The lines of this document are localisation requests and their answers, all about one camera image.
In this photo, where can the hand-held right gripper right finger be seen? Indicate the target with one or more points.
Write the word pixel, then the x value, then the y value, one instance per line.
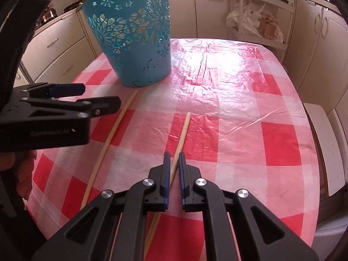
pixel 181 174

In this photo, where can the white plastic bag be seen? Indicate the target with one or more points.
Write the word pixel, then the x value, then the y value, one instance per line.
pixel 250 21

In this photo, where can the white wooden bench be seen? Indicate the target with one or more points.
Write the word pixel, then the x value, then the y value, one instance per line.
pixel 323 146

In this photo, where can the red white checked tablecloth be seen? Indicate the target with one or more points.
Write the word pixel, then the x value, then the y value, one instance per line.
pixel 239 141

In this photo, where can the long bamboo chopstick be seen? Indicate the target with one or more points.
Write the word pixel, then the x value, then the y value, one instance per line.
pixel 114 133
pixel 182 136

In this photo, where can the cream kitchen base cabinets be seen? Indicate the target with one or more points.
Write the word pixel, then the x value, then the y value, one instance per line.
pixel 315 49
pixel 59 49

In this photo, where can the person's left hand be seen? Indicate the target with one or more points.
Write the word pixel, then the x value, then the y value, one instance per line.
pixel 27 171

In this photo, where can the metal pot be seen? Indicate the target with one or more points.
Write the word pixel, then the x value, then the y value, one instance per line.
pixel 49 13

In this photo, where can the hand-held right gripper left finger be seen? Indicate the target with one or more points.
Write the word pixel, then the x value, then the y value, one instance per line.
pixel 166 174

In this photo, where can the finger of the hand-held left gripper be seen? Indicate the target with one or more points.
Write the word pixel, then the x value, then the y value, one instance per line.
pixel 68 89
pixel 106 104

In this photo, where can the white shelf trolley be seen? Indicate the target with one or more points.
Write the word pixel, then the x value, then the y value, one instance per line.
pixel 272 45

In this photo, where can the blue perforated plastic basket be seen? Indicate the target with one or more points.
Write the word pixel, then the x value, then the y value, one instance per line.
pixel 141 68

